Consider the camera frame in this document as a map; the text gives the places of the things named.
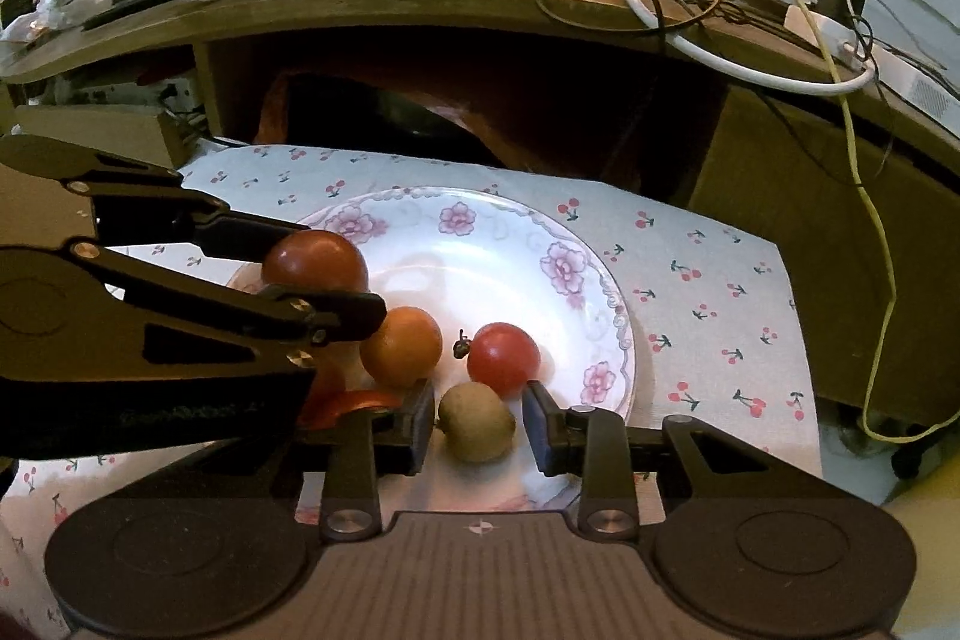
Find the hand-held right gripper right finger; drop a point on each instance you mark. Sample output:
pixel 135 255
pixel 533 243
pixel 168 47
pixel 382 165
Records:
pixel 537 431

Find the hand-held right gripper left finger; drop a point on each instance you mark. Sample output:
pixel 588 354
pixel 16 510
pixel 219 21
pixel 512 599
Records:
pixel 420 424

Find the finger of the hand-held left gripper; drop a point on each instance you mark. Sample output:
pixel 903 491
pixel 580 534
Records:
pixel 337 314
pixel 240 235

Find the brown-green round fruit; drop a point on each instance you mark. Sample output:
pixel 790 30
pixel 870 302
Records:
pixel 476 422

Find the large dark red tomato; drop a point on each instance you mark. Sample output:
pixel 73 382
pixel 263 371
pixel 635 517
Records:
pixel 315 257

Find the oblong red tomato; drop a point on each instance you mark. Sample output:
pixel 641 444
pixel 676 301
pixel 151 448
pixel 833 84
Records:
pixel 356 402

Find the orange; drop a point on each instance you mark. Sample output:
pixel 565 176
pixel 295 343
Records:
pixel 401 347

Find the round red tomato with stem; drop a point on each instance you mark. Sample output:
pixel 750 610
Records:
pixel 502 356

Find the white floral plate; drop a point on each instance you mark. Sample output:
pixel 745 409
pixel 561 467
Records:
pixel 465 265

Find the cherry print tablecloth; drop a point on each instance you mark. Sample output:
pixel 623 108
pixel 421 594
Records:
pixel 712 325

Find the wooden television cabinet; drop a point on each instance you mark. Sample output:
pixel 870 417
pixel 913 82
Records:
pixel 787 197

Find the white power strip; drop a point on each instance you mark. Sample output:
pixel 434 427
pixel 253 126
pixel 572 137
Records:
pixel 915 78

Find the black power adapter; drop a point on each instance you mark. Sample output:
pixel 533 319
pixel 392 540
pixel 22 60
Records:
pixel 832 1

